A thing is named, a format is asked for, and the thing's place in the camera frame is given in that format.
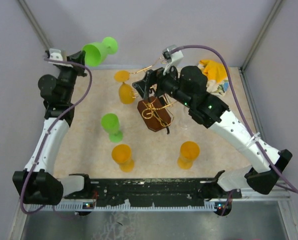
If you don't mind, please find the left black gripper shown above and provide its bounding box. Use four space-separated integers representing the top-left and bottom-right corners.
58 50 88 103

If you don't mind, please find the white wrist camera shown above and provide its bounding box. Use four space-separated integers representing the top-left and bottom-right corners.
162 45 184 76
45 48 67 66

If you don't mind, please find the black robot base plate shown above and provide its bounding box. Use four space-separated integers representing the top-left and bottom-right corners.
64 177 229 207

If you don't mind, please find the green wine glass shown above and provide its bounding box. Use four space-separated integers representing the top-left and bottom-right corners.
82 36 118 67
101 113 123 143

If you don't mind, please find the gold wire wine glass rack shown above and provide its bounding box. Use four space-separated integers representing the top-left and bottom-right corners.
128 56 179 136

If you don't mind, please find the crumpled floral yellow cloth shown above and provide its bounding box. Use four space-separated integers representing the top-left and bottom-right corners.
198 59 229 96

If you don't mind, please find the orange wine glass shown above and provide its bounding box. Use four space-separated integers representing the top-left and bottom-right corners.
114 70 136 105
177 141 200 170
111 144 134 173

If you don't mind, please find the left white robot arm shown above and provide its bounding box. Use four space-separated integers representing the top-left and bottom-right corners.
12 49 93 206

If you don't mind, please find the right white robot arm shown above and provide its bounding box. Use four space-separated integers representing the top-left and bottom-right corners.
132 65 293 198

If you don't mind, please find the white slotted cable duct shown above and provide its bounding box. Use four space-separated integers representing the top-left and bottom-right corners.
42 200 225 212

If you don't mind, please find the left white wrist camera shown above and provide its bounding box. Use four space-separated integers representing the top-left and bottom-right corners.
45 48 67 66

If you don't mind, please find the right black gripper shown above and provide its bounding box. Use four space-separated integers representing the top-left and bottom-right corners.
132 60 193 109

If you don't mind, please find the clear wine glass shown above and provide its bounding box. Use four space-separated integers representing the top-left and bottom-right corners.
179 105 191 130

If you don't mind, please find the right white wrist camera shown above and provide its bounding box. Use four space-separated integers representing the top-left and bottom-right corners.
162 45 184 76

